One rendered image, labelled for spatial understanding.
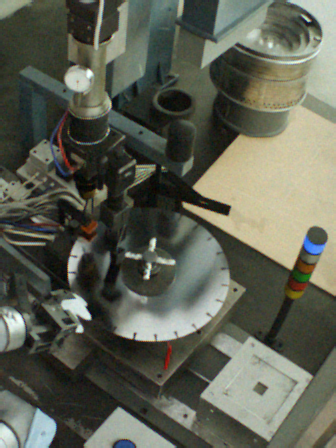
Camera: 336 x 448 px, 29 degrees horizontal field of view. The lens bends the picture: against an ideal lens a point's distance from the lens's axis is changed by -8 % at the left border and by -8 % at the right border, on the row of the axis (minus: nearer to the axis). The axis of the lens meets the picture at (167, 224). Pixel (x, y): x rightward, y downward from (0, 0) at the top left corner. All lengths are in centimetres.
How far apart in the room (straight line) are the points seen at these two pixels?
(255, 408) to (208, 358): 25
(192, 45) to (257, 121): 59
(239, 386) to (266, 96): 83
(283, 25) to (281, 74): 23
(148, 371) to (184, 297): 18
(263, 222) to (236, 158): 23
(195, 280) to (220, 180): 50
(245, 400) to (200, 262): 32
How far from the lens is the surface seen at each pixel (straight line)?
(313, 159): 198
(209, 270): 141
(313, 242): 124
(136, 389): 147
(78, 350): 144
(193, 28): 137
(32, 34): 235
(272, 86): 180
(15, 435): 103
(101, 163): 113
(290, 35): 193
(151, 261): 135
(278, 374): 138
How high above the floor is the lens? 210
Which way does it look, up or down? 52 degrees down
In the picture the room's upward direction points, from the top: 9 degrees clockwise
